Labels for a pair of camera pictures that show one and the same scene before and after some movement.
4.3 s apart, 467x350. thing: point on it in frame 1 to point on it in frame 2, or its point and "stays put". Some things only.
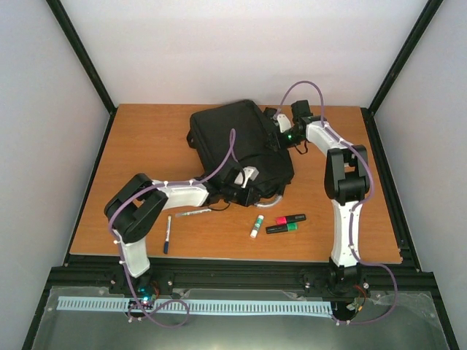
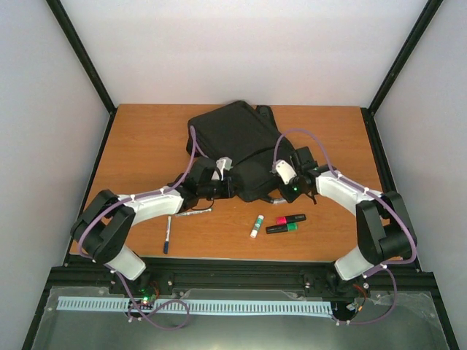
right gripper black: (277, 144) to (289, 195)
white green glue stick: (257, 226) stays put
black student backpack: (257, 144) stays put
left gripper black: (250, 192) to (228, 191)
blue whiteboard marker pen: (166, 243) stays put
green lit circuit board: (147, 294) stays put
